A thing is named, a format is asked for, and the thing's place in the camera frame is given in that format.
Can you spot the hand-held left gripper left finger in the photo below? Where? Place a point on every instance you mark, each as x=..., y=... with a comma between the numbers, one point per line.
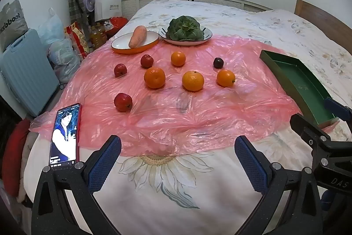
x=106, y=164

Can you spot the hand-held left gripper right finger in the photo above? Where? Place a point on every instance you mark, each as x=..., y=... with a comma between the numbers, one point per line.
x=250, y=166

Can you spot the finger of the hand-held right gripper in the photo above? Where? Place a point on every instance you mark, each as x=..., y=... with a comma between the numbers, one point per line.
x=308, y=127
x=337, y=109

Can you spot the green tray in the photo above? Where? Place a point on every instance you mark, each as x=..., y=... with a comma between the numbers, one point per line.
x=299, y=80

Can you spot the red apple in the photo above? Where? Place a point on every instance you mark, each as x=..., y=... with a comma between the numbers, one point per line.
x=120, y=70
x=123, y=102
x=146, y=61

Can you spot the orange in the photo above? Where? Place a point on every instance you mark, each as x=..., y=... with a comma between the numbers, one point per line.
x=178, y=58
x=154, y=77
x=193, y=81
x=226, y=78

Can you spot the dark plum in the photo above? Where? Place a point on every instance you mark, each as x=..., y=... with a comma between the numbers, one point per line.
x=218, y=62

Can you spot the person's right forearm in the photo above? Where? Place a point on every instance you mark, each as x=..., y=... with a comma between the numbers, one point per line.
x=326, y=200

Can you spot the smartphone with red case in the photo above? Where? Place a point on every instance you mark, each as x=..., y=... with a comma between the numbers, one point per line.
x=64, y=136

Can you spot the pink plastic sheet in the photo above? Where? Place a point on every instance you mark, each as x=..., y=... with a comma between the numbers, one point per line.
x=220, y=113

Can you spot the wooden headboard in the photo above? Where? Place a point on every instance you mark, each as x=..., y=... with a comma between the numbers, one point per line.
x=324, y=20

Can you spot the red cloth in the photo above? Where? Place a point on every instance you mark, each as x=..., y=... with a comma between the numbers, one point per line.
x=13, y=155

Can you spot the white plastic bag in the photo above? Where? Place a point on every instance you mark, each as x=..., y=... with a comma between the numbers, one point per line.
x=64, y=58

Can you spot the light blue suitcase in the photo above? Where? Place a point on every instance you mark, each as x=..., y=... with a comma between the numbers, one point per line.
x=27, y=72

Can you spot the orange rimmed white plate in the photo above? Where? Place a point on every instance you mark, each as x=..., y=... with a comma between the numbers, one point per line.
x=121, y=43

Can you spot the yellow and red rice bag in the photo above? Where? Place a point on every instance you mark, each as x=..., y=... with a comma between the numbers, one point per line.
x=78, y=39

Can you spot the cooking oil bottle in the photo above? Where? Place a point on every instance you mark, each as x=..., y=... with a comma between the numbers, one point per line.
x=97, y=36

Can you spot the carrot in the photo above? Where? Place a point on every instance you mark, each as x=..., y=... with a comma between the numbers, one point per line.
x=138, y=36

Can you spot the dark rimmed white plate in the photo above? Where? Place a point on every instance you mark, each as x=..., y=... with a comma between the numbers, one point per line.
x=189, y=42

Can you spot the red plastic bag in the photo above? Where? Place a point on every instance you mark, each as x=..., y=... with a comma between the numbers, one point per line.
x=118, y=23

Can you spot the bed with floral bedspread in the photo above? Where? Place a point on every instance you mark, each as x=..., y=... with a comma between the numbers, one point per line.
x=220, y=12

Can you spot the pale blue plastic bag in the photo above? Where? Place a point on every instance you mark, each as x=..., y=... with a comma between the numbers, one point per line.
x=51, y=27

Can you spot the green leafy vegetable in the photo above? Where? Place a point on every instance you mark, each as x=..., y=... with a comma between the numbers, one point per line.
x=184, y=28

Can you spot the white box with fans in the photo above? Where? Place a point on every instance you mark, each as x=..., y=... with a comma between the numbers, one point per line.
x=107, y=8

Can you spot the small purple fan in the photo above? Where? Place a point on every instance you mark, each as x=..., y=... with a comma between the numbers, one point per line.
x=88, y=2

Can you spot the grey printed bag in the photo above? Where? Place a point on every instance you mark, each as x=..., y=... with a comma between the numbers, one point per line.
x=11, y=23

